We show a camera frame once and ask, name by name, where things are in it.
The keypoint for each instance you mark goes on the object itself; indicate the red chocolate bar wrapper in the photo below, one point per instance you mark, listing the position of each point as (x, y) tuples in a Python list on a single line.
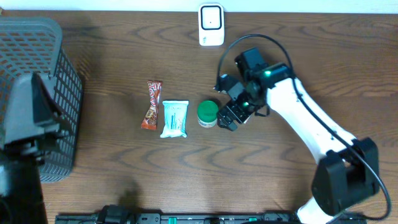
[(151, 118)]

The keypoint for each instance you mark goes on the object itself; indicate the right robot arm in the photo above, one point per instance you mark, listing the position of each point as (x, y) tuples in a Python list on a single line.
[(347, 168)]

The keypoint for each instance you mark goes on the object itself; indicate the green lid jar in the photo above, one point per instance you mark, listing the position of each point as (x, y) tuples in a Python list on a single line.
[(206, 113)]

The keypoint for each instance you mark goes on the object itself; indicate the grey plastic mesh basket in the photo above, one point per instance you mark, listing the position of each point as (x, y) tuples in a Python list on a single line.
[(34, 45)]

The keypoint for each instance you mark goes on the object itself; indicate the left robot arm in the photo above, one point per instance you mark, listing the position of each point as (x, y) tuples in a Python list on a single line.
[(32, 126)]

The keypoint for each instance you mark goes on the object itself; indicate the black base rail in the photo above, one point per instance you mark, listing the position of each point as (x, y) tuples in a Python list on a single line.
[(115, 214)]

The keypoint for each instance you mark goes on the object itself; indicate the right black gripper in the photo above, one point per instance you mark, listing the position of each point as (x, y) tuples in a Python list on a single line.
[(239, 114)]

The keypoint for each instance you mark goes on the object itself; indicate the teal toilet tissue pack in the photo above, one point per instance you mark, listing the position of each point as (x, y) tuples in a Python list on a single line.
[(175, 115)]

